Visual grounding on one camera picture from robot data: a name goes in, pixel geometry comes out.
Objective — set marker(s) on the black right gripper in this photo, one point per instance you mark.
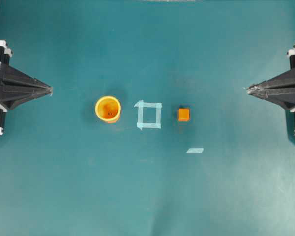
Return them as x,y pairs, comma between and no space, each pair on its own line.
279,90

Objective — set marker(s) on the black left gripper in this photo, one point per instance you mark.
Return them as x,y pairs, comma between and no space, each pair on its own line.
13,96

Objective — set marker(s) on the yellow orange plastic cup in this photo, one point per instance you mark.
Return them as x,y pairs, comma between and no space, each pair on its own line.
108,109

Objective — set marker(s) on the orange cube block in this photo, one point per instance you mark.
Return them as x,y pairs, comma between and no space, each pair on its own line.
183,114

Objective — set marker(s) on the small light blue tape strip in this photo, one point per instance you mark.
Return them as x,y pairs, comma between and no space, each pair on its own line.
195,151

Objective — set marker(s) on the light blue tape square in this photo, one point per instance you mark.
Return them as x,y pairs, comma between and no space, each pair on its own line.
141,105

